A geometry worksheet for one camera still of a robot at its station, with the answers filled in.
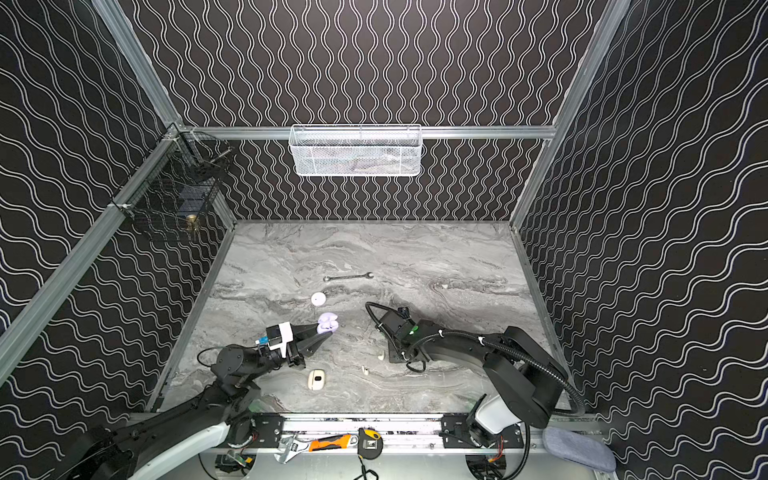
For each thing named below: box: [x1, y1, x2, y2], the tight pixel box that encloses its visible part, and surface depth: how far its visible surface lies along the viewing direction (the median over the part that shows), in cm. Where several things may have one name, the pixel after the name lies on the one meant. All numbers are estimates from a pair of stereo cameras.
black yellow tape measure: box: [357, 427, 383, 460], surface depth 72 cm
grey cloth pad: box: [542, 427, 617, 473], surface depth 72 cm
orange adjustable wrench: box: [274, 434, 358, 463], surface depth 74 cm
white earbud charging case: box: [311, 292, 327, 306], surface depth 100 cm
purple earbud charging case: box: [317, 313, 339, 334], surface depth 68 cm
